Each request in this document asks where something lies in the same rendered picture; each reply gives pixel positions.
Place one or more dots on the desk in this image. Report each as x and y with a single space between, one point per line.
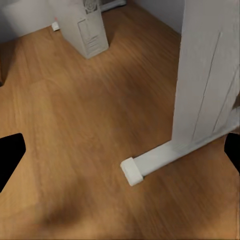
208 83

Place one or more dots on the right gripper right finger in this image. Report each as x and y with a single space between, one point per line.
232 148

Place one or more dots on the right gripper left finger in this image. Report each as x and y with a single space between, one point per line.
12 149

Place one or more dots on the desktop computer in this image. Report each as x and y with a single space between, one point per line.
81 24

